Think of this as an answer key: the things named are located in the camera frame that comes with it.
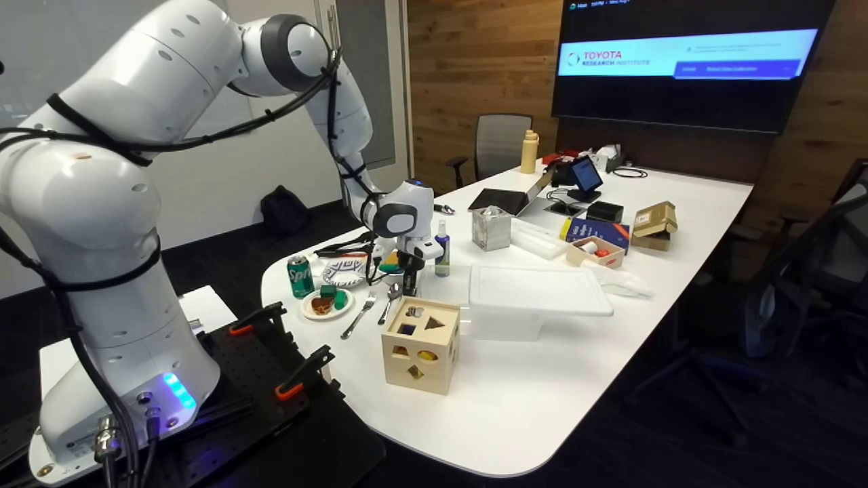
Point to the small box with red items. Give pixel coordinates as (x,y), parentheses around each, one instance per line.
(598,253)

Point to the wooden shape sorter cube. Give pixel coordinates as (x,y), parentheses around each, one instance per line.
(421,349)

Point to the black laptop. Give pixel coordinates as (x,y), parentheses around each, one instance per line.
(500,201)

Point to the silver fork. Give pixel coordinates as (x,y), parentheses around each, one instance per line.
(358,318)

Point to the wall-mounted TV screen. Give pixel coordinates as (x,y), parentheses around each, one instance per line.
(686,58)

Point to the green toy on plate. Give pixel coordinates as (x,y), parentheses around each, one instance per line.
(329,295)

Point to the black tablet on stand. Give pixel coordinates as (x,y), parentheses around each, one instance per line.
(586,177)

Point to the green soda can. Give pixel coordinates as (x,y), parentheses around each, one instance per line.
(299,279)

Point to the dark padded office chair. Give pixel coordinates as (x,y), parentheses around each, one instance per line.
(804,272)

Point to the brown cardboard box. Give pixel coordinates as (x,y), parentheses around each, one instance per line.
(655,224)

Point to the blue cardboard box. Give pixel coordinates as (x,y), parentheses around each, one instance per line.
(603,233)

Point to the blue patterned paper plate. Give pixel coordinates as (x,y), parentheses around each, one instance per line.
(341,269)

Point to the grey office chair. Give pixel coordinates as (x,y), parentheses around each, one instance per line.
(500,146)

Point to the yellow squeeze bottle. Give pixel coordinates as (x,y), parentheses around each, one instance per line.
(529,153)

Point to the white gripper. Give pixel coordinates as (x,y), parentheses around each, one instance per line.
(411,252)

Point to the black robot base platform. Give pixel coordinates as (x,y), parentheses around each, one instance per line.
(261,425)

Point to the black bag on floor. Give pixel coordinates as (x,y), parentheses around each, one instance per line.
(282,210)

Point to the grey metal box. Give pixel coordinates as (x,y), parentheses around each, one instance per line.
(491,229)

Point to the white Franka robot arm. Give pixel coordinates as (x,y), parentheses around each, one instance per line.
(89,208)

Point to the small spray bottle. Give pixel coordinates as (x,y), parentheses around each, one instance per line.
(443,257)

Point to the clear plastic container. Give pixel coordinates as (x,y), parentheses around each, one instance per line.
(541,241)

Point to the small white food plate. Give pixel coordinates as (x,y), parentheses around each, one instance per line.
(325,307)

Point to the white device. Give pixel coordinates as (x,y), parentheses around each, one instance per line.
(607,157)

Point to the small black box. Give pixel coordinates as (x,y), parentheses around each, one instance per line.
(604,212)

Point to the silver spoon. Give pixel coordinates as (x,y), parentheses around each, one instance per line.
(387,307)

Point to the white plastic storage container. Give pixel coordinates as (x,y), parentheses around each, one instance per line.
(538,295)

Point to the black orange clamp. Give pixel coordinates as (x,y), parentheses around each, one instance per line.
(256,322)
(301,375)

